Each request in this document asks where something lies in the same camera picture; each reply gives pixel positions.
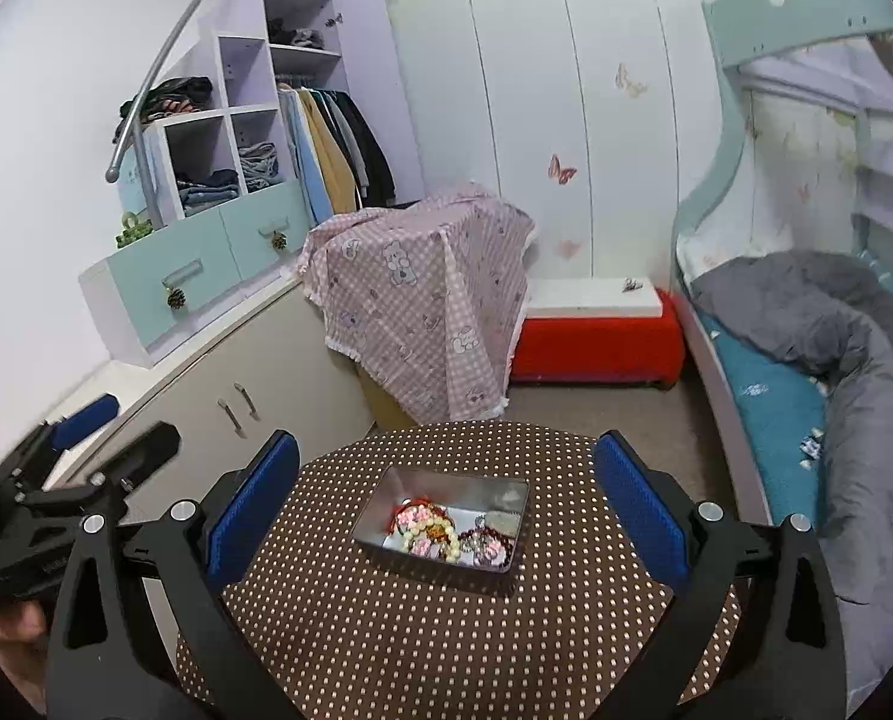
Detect dark red bead bracelet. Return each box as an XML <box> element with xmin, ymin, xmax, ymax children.
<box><xmin>456</xmin><ymin>526</ymin><xmax>522</xmax><ymax>568</ymax></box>

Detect person's left hand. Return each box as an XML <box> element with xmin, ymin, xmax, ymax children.
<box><xmin>0</xmin><ymin>600</ymin><xmax>48</xmax><ymax>715</ymax></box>

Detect beige low cabinet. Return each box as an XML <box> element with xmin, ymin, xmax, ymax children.
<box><xmin>48</xmin><ymin>273</ymin><xmax>373</xmax><ymax>486</ymax></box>

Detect small green plant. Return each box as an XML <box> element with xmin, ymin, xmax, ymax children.
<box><xmin>116</xmin><ymin>211</ymin><xmax>154</xmax><ymax>249</ymax></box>

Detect teal bed sheet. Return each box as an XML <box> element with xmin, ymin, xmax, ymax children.
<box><xmin>697</xmin><ymin>305</ymin><xmax>893</xmax><ymax>691</ymax></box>

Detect teal drawer shelf unit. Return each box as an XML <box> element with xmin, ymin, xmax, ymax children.
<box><xmin>79</xmin><ymin>104</ymin><xmax>313</xmax><ymax>367</ymax></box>

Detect pink flower hair clip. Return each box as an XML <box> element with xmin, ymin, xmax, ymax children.
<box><xmin>391</xmin><ymin>499</ymin><xmax>451</xmax><ymax>557</ymax></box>

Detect brown polka dot tablecloth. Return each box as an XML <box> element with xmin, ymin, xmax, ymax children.
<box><xmin>173</xmin><ymin>418</ymin><xmax>741</xmax><ymax>720</ymax></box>

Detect grey duvet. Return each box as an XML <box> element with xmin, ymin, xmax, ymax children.
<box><xmin>689</xmin><ymin>248</ymin><xmax>893</xmax><ymax>620</ymax></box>

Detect red storage ottoman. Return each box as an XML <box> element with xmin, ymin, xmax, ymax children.
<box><xmin>510</xmin><ymin>291</ymin><xmax>686</xmax><ymax>388</ymax></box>

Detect silver metal tin box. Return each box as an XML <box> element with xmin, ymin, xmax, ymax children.
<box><xmin>350</xmin><ymin>465</ymin><xmax>531</xmax><ymax>596</ymax></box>

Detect pink checkered cloth cover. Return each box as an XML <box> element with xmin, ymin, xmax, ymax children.
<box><xmin>298</xmin><ymin>184</ymin><xmax>536</xmax><ymax>424</ymax></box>

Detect hanging clothes row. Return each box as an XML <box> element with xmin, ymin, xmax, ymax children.
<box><xmin>277</xmin><ymin>83</ymin><xmax>396</xmax><ymax>224</ymax></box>

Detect white board on ottoman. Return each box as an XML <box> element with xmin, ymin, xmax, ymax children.
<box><xmin>526</xmin><ymin>277</ymin><xmax>663</xmax><ymax>319</ymax></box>

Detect purple open wardrobe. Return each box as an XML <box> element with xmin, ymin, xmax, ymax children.
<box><xmin>199</xmin><ymin>0</ymin><xmax>425</xmax><ymax>205</ymax></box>

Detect white wardrobe doors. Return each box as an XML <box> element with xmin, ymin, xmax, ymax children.
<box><xmin>386</xmin><ymin>0</ymin><xmax>720</xmax><ymax>288</ymax></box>

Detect grey curved metal rail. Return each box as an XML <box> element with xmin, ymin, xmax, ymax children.
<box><xmin>103</xmin><ymin>0</ymin><xmax>204</xmax><ymax>184</ymax></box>

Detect pink butterfly wall sticker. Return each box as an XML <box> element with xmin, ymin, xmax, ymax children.
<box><xmin>547</xmin><ymin>154</ymin><xmax>579</xmax><ymax>185</ymax></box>

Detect teal bunk bed frame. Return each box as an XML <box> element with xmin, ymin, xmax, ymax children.
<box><xmin>673</xmin><ymin>0</ymin><xmax>893</xmax><ymax>523</ymax></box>

